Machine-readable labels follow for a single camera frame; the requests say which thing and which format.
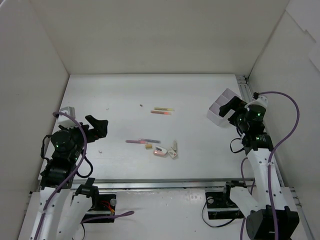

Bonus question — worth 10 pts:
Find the purple highlighter pen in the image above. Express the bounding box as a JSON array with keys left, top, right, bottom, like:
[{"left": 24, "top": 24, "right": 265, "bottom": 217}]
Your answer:
[{"left": 138, "top": 138, "right": 161, "bottom": 144}]

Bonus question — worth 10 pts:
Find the white staples box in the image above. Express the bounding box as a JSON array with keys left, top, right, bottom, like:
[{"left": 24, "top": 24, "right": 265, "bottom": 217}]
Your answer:
[{"left": 167, "top": 147, "right": 178, "bottom": 159}]

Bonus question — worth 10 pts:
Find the orange highlighter pen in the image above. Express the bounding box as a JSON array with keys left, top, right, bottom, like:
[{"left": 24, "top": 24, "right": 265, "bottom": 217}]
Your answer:
[{"left": 150, "top": 110, "right": 172, "bottom": 116}]

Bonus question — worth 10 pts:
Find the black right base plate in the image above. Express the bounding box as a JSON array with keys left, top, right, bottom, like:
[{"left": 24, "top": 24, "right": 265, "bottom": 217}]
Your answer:
[{"left": 205, "top": 191, "right": 244, "bottom": 220}]

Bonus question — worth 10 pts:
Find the aluminium front rail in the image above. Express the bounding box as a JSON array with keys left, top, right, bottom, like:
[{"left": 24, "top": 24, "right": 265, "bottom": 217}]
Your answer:
[{"left": 38, "top": 177, "right": 256, "bottom": 191}]

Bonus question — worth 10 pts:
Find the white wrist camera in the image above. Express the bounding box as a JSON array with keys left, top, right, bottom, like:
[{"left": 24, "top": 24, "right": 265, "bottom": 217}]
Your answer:
[
  {"left": 57, "top": 106, "right": 76, "bottom": 128},
  {"left": 245, "top": 95, "right": 269, "bottom": 109}
]

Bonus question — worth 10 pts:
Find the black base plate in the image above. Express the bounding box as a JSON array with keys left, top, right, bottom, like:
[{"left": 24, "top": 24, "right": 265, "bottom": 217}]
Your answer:
[
  {"left": 205, "top": 191, "right": 244, "bottom": 220},
  {"left": 82, "top": 193, "right": 117, "bottom": 221}
]

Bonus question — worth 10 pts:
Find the yellow highlighter pen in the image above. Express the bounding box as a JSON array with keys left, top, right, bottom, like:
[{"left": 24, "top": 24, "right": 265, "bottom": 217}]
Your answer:
[{"left": 154, "top": 107, "right": 175, "bottom": 112}]

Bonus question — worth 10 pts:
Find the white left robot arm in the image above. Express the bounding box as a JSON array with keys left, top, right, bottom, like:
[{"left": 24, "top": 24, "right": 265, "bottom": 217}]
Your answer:
[{"left": 29, "top": 114, "right": 109, "bottom": 240}]

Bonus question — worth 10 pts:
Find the aluminium rail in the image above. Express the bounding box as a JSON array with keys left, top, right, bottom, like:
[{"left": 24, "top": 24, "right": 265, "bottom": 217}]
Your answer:
[
  {"left": 236, "top": 74, "right": 316, "bottom": 240},
  {"left": 38, "top": 177, "right": 256, "bottom": 191}
]

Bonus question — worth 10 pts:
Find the aluminium right side rail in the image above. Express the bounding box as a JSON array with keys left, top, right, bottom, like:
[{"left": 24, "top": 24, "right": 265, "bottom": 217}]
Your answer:
[{"left": 236, "top": 74, "right": 316, "bottom": 240}]

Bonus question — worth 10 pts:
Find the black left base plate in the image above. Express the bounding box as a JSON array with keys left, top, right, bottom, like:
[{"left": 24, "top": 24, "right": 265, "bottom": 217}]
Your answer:
[{"left": 82, "top": 193, "right": 117, "bottom": 221}]

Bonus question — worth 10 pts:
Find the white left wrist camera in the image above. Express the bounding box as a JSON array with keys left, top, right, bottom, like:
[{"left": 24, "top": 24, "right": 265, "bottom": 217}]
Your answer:
[{"left": 57, "top": 106, "right": 76, "bottom": 128}]

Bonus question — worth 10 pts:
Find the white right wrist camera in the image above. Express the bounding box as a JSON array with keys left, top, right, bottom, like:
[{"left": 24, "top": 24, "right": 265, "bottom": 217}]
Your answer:
[{"left": 245, "top": 95, "right": 269, "bottom": 109}]

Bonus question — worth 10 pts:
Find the white divided container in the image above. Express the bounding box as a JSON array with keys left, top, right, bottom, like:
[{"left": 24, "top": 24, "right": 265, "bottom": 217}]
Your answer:
[{"left": 206, "top": 87, "right": 241, "bottom": 129}]

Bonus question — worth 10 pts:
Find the yellow eraser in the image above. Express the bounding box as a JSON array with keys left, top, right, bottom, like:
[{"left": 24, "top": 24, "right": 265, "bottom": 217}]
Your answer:
[{"left": 145, "top": 144, "right": 153, "bottom": 150}]

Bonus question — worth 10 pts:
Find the grey white eraser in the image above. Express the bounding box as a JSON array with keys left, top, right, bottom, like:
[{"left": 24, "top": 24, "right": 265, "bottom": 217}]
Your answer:
[{"left": 172, "top": 140, "right": 178, "bottom": 152}]

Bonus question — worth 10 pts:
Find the pink highlighter pen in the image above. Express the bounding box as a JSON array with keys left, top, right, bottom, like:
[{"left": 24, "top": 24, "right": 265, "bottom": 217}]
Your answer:
[{"left": 125, "top": 139, "right": 148, "bottom": 144}]

